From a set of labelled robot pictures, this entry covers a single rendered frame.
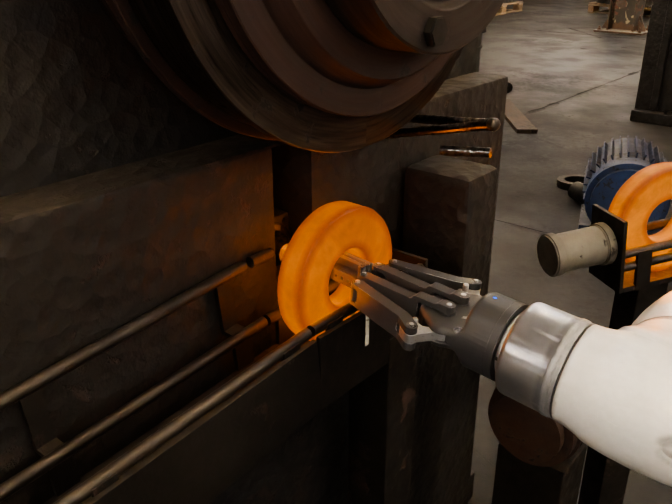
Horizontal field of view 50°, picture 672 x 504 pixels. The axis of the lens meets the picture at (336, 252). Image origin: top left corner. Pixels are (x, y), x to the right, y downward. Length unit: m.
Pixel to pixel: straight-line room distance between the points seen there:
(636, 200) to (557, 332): 0.45
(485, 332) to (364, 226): 0.19
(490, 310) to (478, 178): 0.28
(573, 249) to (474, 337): 0.39
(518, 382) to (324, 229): 0.23
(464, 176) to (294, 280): 0.28
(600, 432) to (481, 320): 0.13
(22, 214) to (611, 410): 0.47
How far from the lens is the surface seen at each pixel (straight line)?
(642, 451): 0.61
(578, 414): 0.62
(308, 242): 0.70
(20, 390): 0.63
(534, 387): 0.63
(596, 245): 1.03
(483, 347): 0.64
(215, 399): 0.64
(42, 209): 0.60
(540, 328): 0.63
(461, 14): 0.64
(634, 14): 9.42
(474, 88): 1.06
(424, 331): 0.66
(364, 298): 0.70
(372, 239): 0.77
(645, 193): 1.05
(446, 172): 0.90
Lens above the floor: 1.07
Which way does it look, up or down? 24 degrees down
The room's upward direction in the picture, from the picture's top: straight up
